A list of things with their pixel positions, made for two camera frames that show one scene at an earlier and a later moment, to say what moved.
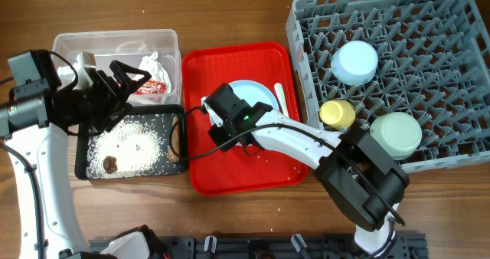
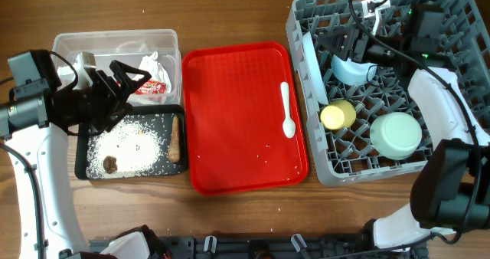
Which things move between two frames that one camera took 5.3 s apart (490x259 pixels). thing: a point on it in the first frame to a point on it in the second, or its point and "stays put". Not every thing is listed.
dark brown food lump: [109, 164] stays put
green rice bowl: [399, 133] stays put
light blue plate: [252, 93] to [316, 75]
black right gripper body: [223, 135] to [367, 52]
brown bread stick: [175, 140] stays put
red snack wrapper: [151, 87] stays put
